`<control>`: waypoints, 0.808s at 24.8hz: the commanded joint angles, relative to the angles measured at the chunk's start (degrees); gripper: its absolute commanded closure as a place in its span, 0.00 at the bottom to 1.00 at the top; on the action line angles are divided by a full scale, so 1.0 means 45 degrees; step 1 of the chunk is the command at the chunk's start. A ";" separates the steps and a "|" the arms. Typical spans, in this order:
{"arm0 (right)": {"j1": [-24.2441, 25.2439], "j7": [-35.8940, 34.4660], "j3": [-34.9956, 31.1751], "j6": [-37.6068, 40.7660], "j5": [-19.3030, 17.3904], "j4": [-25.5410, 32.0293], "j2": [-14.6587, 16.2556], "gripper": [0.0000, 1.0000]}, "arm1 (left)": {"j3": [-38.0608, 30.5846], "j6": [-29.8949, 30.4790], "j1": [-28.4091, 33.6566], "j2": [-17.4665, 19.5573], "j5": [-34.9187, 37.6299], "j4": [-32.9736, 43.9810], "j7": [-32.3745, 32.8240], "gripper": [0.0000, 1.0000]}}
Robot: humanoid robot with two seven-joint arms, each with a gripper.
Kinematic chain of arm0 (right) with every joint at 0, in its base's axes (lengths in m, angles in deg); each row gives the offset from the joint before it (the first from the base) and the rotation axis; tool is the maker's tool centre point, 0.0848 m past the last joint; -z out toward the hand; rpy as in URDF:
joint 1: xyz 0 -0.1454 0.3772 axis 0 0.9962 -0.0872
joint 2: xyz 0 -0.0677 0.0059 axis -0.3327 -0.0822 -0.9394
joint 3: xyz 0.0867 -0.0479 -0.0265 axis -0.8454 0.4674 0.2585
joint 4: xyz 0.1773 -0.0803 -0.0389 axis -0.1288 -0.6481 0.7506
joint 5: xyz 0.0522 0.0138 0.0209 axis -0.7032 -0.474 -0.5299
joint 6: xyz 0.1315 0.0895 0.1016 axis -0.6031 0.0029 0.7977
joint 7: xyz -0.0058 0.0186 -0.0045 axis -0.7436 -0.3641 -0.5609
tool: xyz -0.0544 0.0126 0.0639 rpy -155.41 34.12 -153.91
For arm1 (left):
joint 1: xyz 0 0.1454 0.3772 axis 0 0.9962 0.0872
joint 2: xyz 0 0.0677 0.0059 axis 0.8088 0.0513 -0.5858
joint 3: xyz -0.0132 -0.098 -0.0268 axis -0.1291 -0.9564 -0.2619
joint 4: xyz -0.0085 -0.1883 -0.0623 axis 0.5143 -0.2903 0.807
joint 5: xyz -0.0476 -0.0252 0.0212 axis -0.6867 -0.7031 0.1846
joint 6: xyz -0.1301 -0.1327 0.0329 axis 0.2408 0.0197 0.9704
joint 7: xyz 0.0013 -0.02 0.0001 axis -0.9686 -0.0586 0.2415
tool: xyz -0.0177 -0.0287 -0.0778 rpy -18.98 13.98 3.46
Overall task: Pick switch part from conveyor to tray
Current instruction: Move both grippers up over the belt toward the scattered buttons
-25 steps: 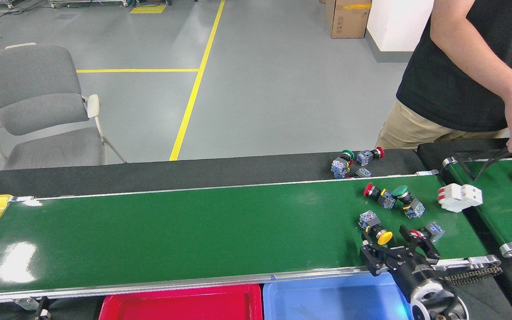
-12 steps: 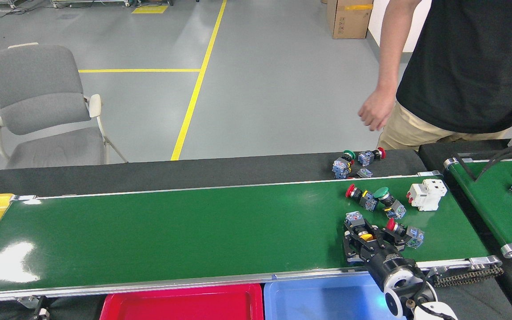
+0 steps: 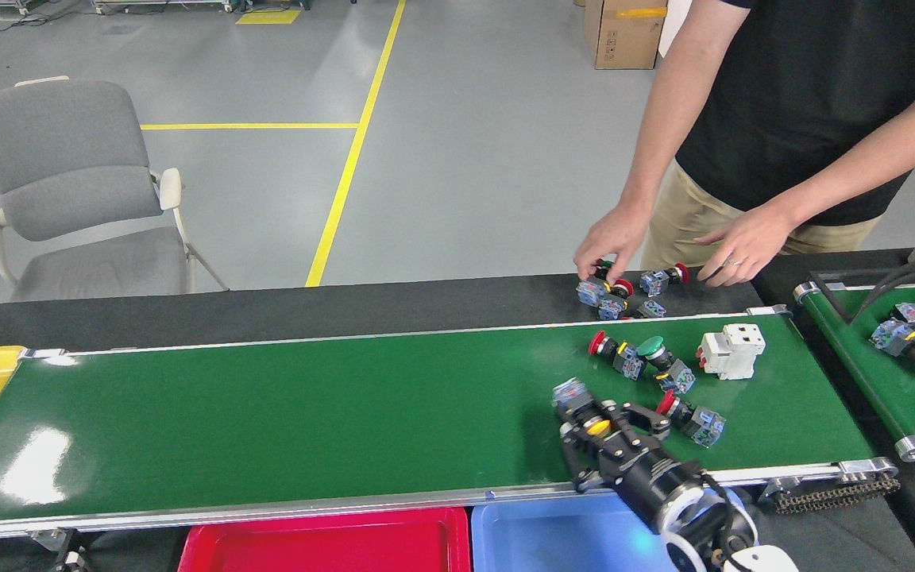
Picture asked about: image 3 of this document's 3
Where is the person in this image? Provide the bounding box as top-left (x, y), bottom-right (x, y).
top-left (640, 0), bottom-right (915, 271)

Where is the red plastic bin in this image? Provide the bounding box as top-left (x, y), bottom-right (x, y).
top-left (178, 507), bottom-right (472, 572)

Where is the brown cardboard box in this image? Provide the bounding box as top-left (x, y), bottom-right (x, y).
top-left (583, 0), bottom-right (669, 71)

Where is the long green conveyor belt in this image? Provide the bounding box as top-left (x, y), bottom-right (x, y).
top-left (0, 304), bottom-right (899, 549)

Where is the blue plastic bin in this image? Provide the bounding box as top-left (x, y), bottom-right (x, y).
top-left (471, 486), bottom-right (752, 572)

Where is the conveyor drive chain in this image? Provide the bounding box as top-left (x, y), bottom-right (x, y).
top-left (767, 469), bottom-right (901, 513)

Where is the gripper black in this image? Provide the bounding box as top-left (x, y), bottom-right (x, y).
top-left (559, 400), bottom-right (708, 529)

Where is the short green conveyor belt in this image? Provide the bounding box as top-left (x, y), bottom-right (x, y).
top-left (793, 278), bottom-right (915, 462)

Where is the yellow push button switch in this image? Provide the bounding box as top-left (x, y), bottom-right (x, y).
top-left (871, 302), bottom-right (915, 356)
top-left (551, 379), bottom-right (613, 438)

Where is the grey office chair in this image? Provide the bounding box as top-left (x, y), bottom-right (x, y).
top-left (0, 75), bottom-right (230, 303)

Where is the person's left hand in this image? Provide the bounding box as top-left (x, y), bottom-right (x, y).
top-left (693, 208), bottom-right (796, 288)

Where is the person's right hand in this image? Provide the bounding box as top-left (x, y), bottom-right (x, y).
top-left (573, 203), bottom-right (653, 283)

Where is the metal rack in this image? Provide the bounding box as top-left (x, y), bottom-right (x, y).
top-left (91, 0), bottom-right (248, 15)

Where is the long black felt cover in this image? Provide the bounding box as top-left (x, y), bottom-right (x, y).
top-left (0, 272), bottom-right (764, 350)

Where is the black guide bar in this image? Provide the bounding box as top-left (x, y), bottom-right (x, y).
top-left (811, 270), bottom-right (855, 323)

